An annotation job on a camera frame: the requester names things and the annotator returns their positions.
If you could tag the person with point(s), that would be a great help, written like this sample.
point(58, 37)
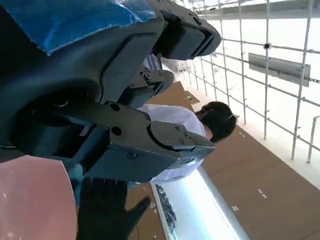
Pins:
point(175, 117)

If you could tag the small round security camera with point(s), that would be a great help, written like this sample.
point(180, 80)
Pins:
point(267, 45)

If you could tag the grey hanging light bar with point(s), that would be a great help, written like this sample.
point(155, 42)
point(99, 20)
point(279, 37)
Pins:
point(262, 8)
point(280, 67)

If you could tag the white metal scaffold frame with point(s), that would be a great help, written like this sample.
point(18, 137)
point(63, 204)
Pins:
point(266, 100)

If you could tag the bare black left hand, blue tape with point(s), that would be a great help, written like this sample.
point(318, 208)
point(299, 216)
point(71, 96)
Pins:
point(75, 82)

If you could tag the white long table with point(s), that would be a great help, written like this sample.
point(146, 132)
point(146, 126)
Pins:
point(197, 200)

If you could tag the black keyboard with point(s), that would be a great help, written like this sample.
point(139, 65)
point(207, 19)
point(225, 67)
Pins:
point(166, 207)

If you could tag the pink bowl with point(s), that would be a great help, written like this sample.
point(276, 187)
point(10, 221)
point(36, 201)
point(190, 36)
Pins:
point(30, 200)

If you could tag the black knitted gloved right hand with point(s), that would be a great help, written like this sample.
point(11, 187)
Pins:
point(102, 212)

